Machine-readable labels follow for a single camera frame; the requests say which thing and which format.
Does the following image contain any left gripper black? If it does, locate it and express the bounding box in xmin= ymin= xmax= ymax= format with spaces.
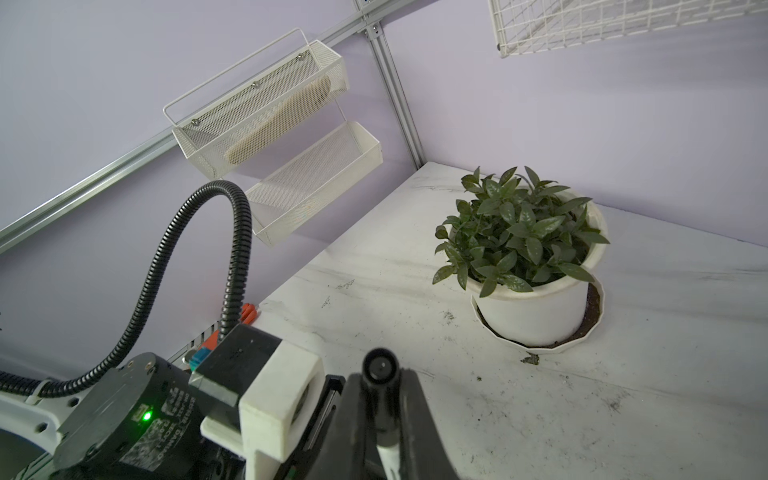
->
xmin=51 ymin=353 xmax=345 ymax=480

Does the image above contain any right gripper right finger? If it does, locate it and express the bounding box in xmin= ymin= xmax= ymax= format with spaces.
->
xmin=398 ymin=369 xmax=459 ymax=480

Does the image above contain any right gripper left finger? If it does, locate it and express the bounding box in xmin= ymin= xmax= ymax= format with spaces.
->
xmin=306 ymin=374 xmax=369 ymax=479

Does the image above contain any whiteboard marker black end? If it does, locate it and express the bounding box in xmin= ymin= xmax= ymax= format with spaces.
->
xmin=377 ymin=444 xmax=402 ymax=480

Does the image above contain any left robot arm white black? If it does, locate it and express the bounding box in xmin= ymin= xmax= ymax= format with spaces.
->
xmin=1 ymin=341 xmax=345 ymax=479

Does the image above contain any potted green plant white pot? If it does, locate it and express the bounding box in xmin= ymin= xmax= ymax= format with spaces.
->
xmin=433 ymin=167 xmax=610 ymax=348

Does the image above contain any lower white mesh shelf basket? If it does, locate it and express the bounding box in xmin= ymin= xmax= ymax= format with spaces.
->
xmin=247 ymin=121 xmax=383 ymax=247

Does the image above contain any white mesh shelf basket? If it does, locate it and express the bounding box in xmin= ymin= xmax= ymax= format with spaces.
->
xmin=247 ymin=121 xmax=383 ymax=247
xmin=162 ymin=28 xmax=349 ymax=180

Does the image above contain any upper white mesh shelf basket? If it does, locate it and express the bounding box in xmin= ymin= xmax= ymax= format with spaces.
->
xmin=162 ymin=28 xmax=349 ymax=180

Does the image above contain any beige cloth in basket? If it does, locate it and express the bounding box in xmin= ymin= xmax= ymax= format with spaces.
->
xmin=225 ymin=75 xmax=332 ymax=165

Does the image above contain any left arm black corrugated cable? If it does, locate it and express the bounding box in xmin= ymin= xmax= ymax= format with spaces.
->
xmin=0 ymin=179 xmax=254 ymax=400

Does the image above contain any white wire wall basket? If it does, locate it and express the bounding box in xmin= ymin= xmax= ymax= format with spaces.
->
xmin=488 ymin=0 xmax=767 ymax=58

